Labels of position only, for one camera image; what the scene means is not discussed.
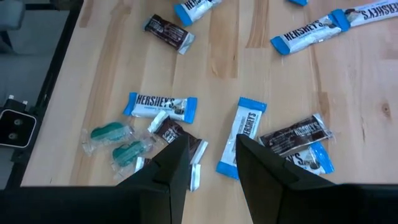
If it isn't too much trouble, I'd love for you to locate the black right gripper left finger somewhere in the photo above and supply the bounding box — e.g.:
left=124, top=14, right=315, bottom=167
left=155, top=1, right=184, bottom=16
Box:
left=0, top=133, right=190, bottom=224

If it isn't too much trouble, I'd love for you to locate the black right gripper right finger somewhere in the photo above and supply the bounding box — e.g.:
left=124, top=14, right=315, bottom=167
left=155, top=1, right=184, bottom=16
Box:
left=235, top=133, right=398, bottom=224

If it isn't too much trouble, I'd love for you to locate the brown Hershey's chocolate bar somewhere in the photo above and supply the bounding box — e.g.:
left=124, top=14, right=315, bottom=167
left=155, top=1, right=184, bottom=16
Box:
left=258, top=113, right=333, bottom=158
left=134, top=156, right=201, bottom=192
left=142, top=14, right=196, bottom=55
left=147, top=110, right=208, bottom=165

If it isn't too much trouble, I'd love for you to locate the teal wrapped gummy candy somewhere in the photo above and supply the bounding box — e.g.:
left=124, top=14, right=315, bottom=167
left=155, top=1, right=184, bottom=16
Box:
left=110, top=138, right=156, bottom=181
left=81, top=121, right=136, bottom=156

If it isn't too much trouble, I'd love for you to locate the grey metal bench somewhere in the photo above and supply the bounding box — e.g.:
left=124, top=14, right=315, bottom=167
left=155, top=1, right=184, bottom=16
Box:
left=0, top=0, right=26, bottom=54

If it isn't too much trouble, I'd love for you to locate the black table-level camera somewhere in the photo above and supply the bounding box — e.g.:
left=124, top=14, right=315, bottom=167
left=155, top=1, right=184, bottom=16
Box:
left=0, top=95, right=39, bottom=150

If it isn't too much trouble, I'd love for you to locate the black aluminium table frame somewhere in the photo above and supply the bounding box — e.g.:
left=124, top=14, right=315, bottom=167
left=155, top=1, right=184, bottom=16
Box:
left=6, top=0, right=85, bottom=190

